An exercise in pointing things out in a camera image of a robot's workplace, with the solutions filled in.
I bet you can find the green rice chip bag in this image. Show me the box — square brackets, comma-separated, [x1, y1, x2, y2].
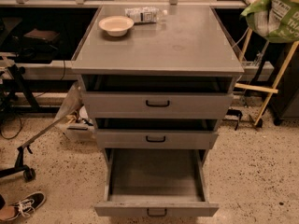
[241, 0, 299, 43]

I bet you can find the grey middle drawer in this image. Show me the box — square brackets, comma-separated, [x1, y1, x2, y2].
[95, 118, 218, 149]

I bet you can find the black wheeled stand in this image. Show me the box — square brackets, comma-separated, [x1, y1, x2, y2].
[0, 119, 62, 182]

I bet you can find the wooden easel frame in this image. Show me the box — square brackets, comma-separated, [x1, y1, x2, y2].
[235, 27, 299, 128]

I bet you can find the white paper bowl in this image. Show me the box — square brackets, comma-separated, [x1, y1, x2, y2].
[98, 16, 134, 37]

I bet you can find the dark box on shelf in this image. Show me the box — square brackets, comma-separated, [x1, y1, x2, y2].
[23, 29, 60, 43]

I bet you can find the black and white sneaker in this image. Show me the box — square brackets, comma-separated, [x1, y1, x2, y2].
[0, 191, 46, 222]

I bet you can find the grey drawer cabinet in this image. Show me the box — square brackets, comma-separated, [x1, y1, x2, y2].
[70, 4, 245, 170]

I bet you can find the clear plastic water bottle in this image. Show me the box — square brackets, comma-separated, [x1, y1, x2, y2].
[125, 7, 168, 23]

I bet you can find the grey bottom drawer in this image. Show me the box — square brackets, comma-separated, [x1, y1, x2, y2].
[94, 148, 219, 217]

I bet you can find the grey top drawer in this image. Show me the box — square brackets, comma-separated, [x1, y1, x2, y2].
[82, 75, 233, 119]

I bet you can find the grey drawer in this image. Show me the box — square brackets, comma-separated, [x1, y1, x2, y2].
[95, 118, 218, 149]
[94, 148, 219, 217]
[82, 75, 233, 119]

